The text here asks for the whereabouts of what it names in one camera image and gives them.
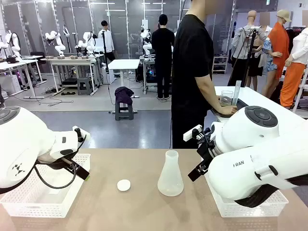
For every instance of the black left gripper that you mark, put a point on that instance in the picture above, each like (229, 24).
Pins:
(66, 162)

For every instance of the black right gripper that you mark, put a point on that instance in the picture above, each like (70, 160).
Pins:
(206, 154)

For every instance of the translucent plastic Erlenmeyer flask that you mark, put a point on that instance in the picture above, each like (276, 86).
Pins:
(170, 180)

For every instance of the round white flask cap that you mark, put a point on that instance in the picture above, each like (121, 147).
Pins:
(124, 185)

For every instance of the clear measuring beaker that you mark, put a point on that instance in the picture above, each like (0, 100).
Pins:
(227, 98)

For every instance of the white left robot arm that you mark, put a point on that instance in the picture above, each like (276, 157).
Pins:
(24, 144)

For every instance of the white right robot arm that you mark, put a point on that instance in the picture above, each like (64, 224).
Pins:
(252, 173)

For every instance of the small white robot arm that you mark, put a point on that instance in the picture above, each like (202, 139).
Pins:
(89, 43)
(15, 41)
(145, 34)
(59, 45)

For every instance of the person's right forearm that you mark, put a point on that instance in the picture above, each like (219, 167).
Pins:
(208, 96)

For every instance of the person's right hand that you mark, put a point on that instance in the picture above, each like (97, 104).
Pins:
(228, 110)

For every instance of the white perforated plastic basket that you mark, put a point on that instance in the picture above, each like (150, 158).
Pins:
(240, 209)
(48, 207)

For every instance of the grey plastic step stool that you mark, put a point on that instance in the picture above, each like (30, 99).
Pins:
(84, 86)
(124, 113)

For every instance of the black flat tray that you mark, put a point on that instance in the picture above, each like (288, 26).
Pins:
(241, 104)

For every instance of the dark purple cloth bundle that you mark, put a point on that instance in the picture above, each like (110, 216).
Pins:
(124, 95)

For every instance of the tall clear graduated cylinder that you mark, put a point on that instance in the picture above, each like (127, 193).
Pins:
(236, 93)

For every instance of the long white work desk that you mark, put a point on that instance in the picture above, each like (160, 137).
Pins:
(72, 61)

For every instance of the white shoe rack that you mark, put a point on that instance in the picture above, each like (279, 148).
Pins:
(220, 65)

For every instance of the person in black T-shirt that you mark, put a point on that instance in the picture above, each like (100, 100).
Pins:
(190, 60)

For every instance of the small white desk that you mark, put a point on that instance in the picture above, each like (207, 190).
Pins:
(124, 64)

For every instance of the black pole stand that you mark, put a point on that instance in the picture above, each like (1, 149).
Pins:
(105, 53)

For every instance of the person in black with cap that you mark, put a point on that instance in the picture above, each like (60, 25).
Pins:
(163, 53)

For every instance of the person in white shirt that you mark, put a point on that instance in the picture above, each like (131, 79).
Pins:
(107, 41)

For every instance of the mannequin white shirt orange trousers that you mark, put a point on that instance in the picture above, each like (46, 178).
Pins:
(294, 72)

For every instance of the mannequin in grey shirt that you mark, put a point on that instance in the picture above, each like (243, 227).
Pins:
(244, 41)

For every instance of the figure in blue floral dress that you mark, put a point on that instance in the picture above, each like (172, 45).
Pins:
(268, 50)

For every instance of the mannequin in orange coat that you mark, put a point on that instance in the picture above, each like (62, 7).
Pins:
(280, 43)

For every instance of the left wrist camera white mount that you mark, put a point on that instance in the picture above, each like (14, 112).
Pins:
(83, 136)

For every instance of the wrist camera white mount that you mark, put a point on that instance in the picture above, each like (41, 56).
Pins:
(191, 134)
(83, 136)

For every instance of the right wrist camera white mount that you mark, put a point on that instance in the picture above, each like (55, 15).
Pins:
(191, 134)

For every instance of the black camera tripod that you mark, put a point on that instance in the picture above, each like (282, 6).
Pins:
(250, 48)

